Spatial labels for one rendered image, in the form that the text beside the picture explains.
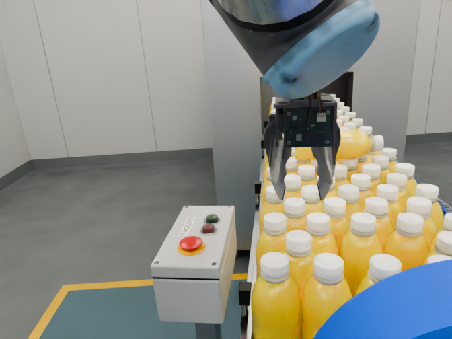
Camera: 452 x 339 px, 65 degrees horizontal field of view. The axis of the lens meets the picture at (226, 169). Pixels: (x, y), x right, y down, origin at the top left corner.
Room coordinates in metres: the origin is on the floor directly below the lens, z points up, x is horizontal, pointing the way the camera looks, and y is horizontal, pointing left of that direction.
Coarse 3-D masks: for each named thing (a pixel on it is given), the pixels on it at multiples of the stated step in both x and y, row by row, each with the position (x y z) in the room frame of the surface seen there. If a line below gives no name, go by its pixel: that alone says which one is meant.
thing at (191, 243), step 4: (188, 236) 0.49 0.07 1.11; (192, 236) 0.49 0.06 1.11; (196, 236) 0.49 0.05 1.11; (184, 240) 0.48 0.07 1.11; (188, 240) 0.47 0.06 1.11; (192, 240) 0.47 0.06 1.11; (196, 240) 0.47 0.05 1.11; (200, 240) 0.47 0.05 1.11; (180, 244) 0.47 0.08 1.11; (184, 244) 0.46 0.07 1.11; (188, 244) 0.46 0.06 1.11; (192, 244) 0.46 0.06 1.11; (196, 244) 0.46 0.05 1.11; (200, 244) 0.46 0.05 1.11; (184, 248) 0.46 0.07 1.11; (188, 248) 0.46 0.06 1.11; (192, 248) 0.46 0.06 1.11; (196, 248) 0.46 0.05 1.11
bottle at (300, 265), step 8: (288, 256) 0.47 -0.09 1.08; (296, 256) 0.46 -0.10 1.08; (304, 256) 0.46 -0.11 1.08; (312, 256) 0.47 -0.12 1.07; (296, 264) 0.45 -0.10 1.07; (304, 264) 0.45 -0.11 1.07; (312, 264) 0.46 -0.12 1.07; (296, 272) 0.45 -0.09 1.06; (304, 272) 0.45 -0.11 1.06; (312, 272) 0.45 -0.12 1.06; (296, 280) 0.44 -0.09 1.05; (304, 280) 0.44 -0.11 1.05
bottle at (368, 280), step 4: (368, 272) 0.40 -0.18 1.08; (368, 276) 0.41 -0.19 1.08; (372, 276) 0.39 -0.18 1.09; (364, 280) 0.40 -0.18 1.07; (368, 280) 0.40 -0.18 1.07; (372, 280) 0.39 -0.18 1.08; (376, 280) 0.39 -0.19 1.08; (380, 280) 0.38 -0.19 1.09; (360, 284) 0.41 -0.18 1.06; (364, 284) 0.40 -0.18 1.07; (368, 284) 0.39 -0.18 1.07; (372, 284) 0.39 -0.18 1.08; (360, 288) 0.40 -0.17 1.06; (364, 288) 0.39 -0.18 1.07; (356, 292) 0.41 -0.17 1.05
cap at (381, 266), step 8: (376, 256) 0.41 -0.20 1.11; (384, 256) 0.41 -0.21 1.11; (392, 256) 0.41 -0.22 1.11; (376, 264) 0.39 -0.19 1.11; (384, 264) 0.39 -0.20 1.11; (392, 264) 0.39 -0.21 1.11; (400, 264) 0.39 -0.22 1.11; (376, 272) 0.39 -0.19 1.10; (384, 272) 0.38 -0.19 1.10; (392, 272) 0.38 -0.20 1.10
